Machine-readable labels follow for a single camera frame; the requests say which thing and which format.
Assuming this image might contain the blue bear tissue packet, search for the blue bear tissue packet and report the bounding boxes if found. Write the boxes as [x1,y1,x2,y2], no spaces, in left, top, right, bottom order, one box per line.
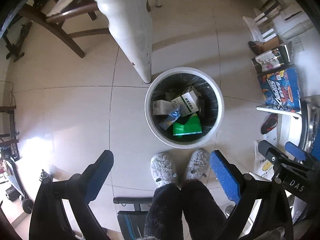
[159,106,181,131]

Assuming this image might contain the white round trash bin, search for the white round trash bin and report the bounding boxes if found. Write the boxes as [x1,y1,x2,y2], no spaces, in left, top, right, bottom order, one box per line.
[144,67,225,149]

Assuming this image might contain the white cardboard box trash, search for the white cardboard box trash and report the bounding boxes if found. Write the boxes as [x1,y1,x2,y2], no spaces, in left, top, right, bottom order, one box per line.
[152,100,180,116]

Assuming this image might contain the white smiley plastic bag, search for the white smiley plastic bag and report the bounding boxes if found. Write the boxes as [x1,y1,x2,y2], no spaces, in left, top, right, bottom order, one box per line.
[253,140,274,180]

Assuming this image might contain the black red shoe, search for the black red shoe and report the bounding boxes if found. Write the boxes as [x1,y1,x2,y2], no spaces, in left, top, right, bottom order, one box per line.
[260,113,278,135]

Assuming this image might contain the right grey fluffy slipper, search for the right grey fluffy slipper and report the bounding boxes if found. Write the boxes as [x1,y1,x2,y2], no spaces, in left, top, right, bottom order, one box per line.
[183,148,210,181]

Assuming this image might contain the grey fluffy slipper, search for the grey fluffy slipper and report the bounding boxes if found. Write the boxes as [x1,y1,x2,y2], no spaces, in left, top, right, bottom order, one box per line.
[150,152,178,188]
[183,148,210,181]

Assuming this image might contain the black dumbbell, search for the black dumbbell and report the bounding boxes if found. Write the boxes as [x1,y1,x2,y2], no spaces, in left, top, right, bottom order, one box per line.
[39,169,53,181]

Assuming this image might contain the black blue striped stool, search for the black blue striped stool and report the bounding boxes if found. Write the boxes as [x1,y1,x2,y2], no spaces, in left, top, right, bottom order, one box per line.
[113,197,152,240]

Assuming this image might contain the blue snack carton box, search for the blue snack carton box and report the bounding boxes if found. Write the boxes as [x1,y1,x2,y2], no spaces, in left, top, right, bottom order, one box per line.
[258,67,300,113]

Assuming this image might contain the black fluffy trouser legs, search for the black fluffy trouser legs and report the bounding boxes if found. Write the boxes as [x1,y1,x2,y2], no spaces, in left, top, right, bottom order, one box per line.
[144,180,227,239]

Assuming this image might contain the green plastic wrapper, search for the green plastic wrapper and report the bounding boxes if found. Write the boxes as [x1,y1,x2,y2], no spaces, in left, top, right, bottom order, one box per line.
[173,113,202,136]

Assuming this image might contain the left grey fluffy slipper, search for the left grey fluffy slipper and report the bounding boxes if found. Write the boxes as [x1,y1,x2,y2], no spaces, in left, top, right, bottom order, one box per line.
[150,152,178,188]

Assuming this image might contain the white green medicine box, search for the white green medicine box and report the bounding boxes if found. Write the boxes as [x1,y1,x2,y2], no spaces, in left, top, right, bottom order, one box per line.
[171,90,199,117]

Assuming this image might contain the black white printed box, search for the black white printed box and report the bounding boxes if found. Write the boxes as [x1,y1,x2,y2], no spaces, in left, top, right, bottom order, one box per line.
[252,44,291,74]

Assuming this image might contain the black exercise bike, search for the black exercise bike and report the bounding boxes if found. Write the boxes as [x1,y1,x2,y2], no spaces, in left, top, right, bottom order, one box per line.
[2,21,32,62]

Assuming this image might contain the white table leg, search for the white table leg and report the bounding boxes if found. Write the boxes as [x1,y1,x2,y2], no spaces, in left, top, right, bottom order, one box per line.
[95,0,152,83]

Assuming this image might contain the dark wooden chair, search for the dark wooden chair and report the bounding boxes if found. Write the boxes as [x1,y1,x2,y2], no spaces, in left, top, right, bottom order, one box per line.
[18,0,110,58]

